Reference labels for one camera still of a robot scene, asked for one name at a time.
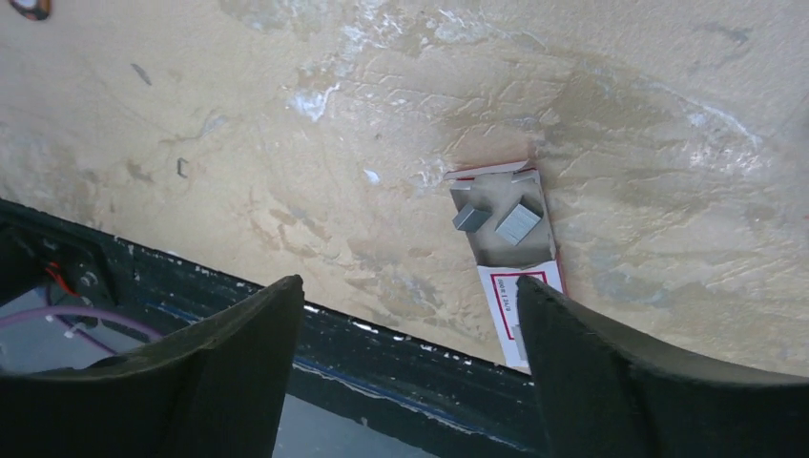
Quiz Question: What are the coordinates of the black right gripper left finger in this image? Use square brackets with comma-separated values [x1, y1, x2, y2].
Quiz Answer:
[1, 275, 305, 457]

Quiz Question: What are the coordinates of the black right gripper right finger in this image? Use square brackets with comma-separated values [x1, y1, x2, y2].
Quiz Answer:
[517, 276, 808, 457]

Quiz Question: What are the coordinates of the staple box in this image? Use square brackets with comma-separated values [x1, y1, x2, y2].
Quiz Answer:
[444, 160, 566, 368]

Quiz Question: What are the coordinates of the small staple strip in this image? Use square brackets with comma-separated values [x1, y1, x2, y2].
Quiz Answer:
[452, 203, 491, 233]

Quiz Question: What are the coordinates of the loose single staple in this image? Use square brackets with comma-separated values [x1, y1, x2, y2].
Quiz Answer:
[176, 157, 188, 178]

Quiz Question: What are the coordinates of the brown poker chip left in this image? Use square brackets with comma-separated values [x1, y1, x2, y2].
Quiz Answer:
[9, 0, 52, 21]

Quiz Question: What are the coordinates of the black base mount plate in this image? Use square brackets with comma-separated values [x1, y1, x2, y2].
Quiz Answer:
[1, 201, 550, 457]

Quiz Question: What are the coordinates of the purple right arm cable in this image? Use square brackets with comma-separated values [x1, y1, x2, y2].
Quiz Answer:
[0, 305, 166, 345]

